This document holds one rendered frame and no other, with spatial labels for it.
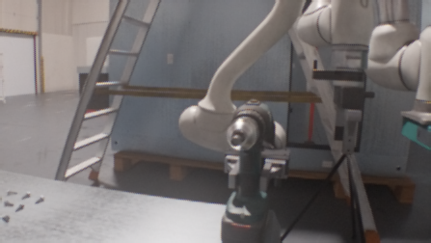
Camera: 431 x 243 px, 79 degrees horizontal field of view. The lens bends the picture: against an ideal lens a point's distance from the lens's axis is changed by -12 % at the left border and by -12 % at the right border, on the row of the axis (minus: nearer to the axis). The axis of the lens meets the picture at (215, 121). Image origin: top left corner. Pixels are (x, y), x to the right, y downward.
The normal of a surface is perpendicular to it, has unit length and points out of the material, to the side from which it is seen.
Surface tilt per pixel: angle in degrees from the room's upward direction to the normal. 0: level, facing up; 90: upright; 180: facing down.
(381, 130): 90
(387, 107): 90
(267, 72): 90
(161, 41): 90
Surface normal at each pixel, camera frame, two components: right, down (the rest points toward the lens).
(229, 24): -0.26, 0.16
